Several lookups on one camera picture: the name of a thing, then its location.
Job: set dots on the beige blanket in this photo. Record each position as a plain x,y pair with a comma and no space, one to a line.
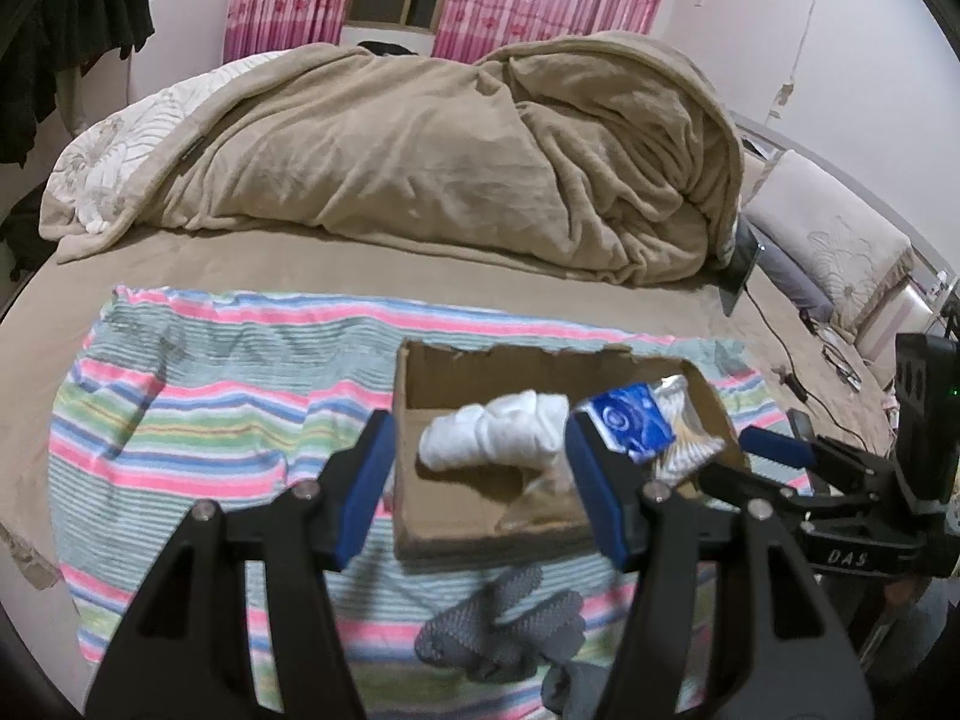
412,150

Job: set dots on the dark hanging clothes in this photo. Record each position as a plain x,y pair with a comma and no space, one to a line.
67,22

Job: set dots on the gray mesh glove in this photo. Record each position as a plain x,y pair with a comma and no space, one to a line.
510,622

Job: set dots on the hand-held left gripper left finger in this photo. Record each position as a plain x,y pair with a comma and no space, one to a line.
367,491

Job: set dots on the cotton swabs bag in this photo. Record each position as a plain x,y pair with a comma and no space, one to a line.
686,450

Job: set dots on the white rolled cloth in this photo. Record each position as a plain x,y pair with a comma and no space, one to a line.
487,427

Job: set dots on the dark tablet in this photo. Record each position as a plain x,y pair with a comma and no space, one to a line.
742,266

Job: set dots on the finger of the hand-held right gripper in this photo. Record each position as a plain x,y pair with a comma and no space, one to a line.
776,448
742,484

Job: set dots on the blue packet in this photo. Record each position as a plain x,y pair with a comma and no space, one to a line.
630,420

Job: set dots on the gray pillow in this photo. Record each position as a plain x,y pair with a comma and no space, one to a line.
791,274

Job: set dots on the gray cloth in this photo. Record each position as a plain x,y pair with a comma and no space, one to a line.
574,690

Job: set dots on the beige embroidered pillow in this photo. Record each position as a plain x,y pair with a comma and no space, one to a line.
832,232

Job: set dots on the bed with beige sheet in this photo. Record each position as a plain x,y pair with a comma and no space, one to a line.
300,266

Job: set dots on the white floral quilt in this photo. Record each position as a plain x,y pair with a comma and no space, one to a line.
127,150

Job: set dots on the striped towel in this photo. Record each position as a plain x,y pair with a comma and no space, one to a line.
210,405

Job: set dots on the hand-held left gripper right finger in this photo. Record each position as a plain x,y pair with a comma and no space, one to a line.
596,495

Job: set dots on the cardboard box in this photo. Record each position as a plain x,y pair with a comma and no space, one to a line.
465,506

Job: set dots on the clear plastic bag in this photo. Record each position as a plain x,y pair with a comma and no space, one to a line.
544,499

